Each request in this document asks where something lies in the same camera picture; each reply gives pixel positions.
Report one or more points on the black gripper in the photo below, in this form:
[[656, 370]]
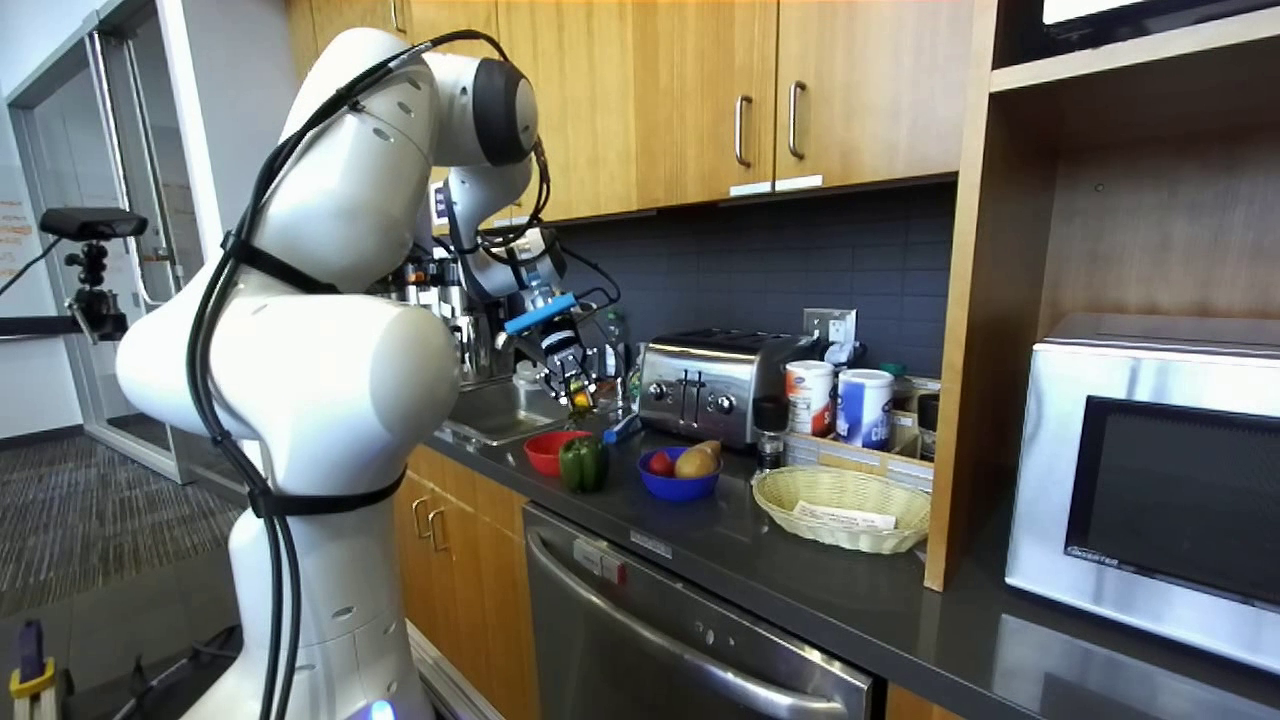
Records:
[[562, 346]]

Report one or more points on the green pepper toy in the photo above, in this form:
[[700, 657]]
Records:
[[581, 464]]

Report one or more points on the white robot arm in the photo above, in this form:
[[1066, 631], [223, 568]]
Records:
[[322, 372]]

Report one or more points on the red fruit toy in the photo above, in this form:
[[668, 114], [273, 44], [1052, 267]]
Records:
[[656, 463]]

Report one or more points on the clear hand soap pump bottle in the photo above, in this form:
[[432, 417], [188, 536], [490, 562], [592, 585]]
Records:
[[619, 365]]

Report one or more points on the red plastic bowl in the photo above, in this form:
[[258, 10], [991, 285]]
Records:
[[545, 455]]

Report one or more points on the stainless steel sink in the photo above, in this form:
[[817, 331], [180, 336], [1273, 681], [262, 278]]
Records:
[[484, 425]]

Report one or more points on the silver four-slot toaster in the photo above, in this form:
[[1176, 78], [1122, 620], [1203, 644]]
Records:
[[700, 385]]

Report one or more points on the blue plastic bowl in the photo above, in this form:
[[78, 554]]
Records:
[[672, 485]]

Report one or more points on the black-capped spice shaker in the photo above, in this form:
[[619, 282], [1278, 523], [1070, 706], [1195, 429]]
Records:
[[770, 434]]

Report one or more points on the wooden base cabinet under sink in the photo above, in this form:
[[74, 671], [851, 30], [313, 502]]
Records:
[[467, 573]]

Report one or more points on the white and red canister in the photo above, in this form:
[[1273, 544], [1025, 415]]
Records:
[[805, 398]]

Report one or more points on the stainless steel dishwasher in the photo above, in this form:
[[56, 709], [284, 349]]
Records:
[[664, 641]]

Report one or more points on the white and blue canister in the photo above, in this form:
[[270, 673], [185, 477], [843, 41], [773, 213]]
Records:
[[862, 406]]

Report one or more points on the pale wicker basket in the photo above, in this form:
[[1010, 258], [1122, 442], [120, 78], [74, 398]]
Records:
[[843, 504]]

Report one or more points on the tall wooden shelf unit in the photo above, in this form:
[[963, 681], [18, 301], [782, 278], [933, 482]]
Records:
[[975, 267]]

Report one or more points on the stainless steel microwave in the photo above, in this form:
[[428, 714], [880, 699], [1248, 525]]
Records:
[[1147, 493]]

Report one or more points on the purple and yellow tool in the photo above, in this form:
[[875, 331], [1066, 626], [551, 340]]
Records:
[[34, 681]]

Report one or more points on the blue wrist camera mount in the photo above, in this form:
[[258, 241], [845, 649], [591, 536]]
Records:
[[540, 314]]

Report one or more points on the white wall outlet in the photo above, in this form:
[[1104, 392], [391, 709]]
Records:
[[830, 324]]

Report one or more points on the wooden wall cabinet door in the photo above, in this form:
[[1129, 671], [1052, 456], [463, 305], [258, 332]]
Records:
[[584, 122], [700, 100], [865, 83]]

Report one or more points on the black camera on tripod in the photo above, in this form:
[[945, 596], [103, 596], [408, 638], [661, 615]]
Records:
[[90, 267]]

